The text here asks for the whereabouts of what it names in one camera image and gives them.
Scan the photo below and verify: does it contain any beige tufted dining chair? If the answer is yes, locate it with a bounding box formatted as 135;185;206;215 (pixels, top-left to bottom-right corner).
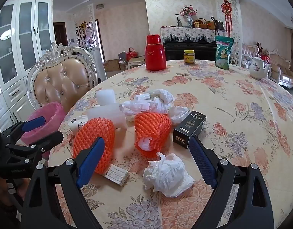
26;42;98;115

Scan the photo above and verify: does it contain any dark handbag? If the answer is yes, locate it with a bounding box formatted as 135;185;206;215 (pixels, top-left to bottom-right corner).
210;16;225;31

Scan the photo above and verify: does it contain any orange foam net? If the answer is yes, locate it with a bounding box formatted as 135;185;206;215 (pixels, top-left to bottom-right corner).
72;118;116;175
134;113;172;159

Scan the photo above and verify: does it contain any pink-lined trash bin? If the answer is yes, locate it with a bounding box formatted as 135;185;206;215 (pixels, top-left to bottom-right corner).
20;101;67;159

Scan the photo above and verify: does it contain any flower vase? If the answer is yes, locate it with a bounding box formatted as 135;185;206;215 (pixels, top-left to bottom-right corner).
180;4;198;28

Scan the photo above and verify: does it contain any green snack bag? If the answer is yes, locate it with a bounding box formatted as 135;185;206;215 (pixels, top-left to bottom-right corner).
214;35;235;71

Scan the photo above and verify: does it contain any black cardboard box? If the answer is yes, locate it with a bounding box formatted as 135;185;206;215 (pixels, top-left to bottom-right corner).
173;111;207;149

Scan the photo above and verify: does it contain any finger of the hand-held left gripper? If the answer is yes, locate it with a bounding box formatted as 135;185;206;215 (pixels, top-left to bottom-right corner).
0;116;46;140
5;131;64;159

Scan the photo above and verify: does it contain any small beige cardboard box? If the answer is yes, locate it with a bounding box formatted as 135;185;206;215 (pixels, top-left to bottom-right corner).
103;164;130;187

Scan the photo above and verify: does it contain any white glass-door cabinet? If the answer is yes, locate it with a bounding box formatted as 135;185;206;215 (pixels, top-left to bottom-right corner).
0;0;56;134

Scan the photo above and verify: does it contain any ornate white sofa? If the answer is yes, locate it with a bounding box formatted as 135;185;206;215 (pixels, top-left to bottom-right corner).
242;42;293;89

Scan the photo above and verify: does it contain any white plastic bag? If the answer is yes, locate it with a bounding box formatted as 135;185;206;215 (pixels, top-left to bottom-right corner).
168;106;190;126
121;89;175;115

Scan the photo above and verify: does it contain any dark wooden door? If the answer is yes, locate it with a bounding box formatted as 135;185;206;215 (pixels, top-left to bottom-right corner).
53;22;67;47

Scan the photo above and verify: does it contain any yellow-lid jar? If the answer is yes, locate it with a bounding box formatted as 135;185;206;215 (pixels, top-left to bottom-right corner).
183;49;196;65

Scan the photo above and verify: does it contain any red thermos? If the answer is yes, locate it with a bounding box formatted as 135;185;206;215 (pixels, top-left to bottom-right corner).
145;34;166;71

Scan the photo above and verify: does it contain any person's left hand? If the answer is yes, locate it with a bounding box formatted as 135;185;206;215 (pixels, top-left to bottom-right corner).
0;178;31;220

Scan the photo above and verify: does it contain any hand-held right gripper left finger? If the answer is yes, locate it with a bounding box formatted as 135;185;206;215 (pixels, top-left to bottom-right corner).
20;136;106;229

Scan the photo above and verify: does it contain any brown cardboard box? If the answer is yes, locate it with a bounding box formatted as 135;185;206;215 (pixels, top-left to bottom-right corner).
103;59;121;72

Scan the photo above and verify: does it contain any cream upholstered stool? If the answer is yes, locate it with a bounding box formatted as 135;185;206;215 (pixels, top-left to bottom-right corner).
127;57;147;71

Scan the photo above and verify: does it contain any red knot wall hanging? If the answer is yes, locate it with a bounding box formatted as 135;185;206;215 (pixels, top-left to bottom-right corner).
220;0;234;37

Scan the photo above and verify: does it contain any white floral teapot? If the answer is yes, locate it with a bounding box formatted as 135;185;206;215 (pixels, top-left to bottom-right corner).
247;54;272;80

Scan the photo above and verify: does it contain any black piano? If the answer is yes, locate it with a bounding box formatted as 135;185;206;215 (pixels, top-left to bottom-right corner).
163;40;217;61

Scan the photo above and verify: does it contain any floral lace piano cover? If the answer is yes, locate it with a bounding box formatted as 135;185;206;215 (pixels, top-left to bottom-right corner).
159;26;227;44

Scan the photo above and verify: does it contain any white tissue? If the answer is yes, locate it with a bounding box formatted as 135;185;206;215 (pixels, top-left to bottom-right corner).
143;152;195;198

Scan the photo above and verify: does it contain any brown woven basket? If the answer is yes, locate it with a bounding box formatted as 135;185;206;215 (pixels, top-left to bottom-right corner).
195;18;209;29

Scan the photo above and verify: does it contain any red handbag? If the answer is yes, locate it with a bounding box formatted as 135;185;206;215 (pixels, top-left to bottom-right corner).
126;47;138;61

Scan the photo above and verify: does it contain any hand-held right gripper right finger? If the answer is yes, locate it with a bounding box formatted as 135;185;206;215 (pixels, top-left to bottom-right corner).
188;136;274;229

